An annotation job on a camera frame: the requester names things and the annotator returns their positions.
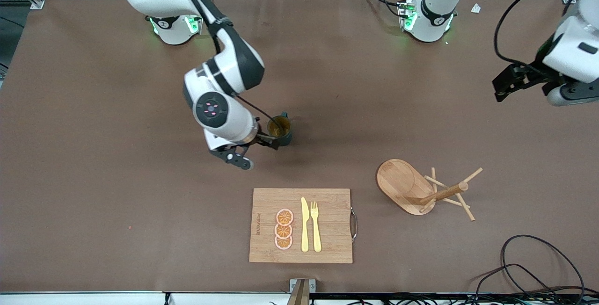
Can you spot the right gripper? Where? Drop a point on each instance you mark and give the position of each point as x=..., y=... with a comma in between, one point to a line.
x=265, y=141

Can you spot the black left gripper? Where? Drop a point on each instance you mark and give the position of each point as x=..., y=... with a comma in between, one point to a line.
x=534, y=75

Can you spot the dark green ribbed cup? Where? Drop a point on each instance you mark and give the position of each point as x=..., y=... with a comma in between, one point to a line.
x=279, y=127

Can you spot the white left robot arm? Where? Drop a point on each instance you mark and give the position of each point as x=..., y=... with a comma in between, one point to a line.
x=433, y=19

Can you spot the orange slice toy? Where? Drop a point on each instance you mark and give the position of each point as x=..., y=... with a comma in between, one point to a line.
x=283, y=231
x=284, y=217
x=283, y=243

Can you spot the white paper scrap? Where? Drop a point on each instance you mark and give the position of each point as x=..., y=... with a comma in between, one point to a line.
x=476, y=8

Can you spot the yellow plastic knife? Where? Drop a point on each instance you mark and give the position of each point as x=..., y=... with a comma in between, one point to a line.
x=304, y=230

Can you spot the bamboo cutting board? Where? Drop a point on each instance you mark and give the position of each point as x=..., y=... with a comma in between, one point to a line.
x=327, y=221

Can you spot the yellow plastic fork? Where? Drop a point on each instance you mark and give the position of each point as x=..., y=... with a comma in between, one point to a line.
x=316, y=235

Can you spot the brown table cover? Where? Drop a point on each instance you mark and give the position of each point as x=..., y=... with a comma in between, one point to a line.
x=140, y=202

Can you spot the wooden mug tree stand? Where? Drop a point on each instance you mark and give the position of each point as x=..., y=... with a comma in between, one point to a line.
x=398, y=183

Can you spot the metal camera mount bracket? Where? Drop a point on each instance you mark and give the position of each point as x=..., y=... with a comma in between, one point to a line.
x=302, y=293

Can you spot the white table edge rail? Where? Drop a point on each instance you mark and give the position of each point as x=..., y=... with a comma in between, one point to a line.
x=93, y=298

